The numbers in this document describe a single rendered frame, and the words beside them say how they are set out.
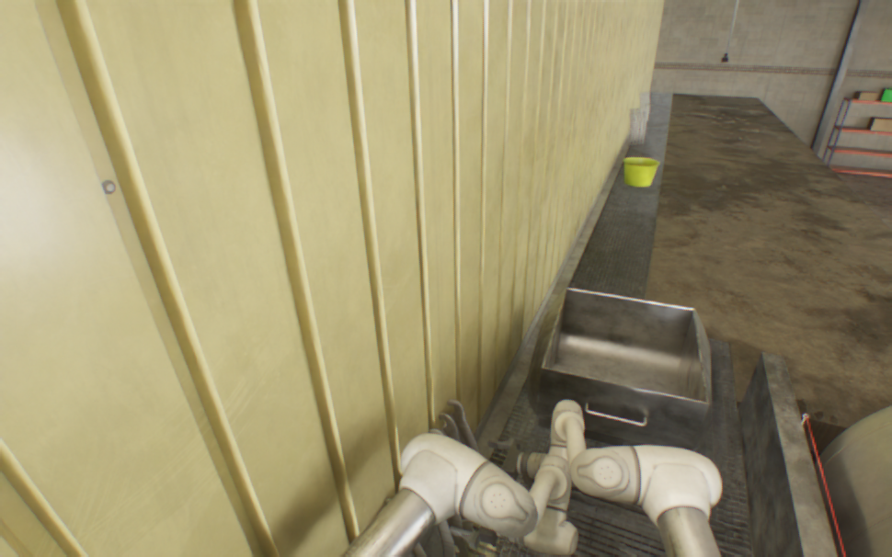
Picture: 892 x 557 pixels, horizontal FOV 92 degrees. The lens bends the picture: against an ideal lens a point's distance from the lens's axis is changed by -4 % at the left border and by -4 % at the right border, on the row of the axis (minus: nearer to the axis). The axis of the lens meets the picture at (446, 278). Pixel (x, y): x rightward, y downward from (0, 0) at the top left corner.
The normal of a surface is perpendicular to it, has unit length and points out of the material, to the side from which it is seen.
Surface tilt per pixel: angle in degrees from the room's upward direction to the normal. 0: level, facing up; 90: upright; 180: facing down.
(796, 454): 0
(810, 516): 2
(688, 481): 9
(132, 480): 90
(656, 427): 89
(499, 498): 32
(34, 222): 90
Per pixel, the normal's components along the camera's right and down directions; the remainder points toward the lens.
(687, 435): -0.36, 0.46
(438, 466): -0.10, -0.80
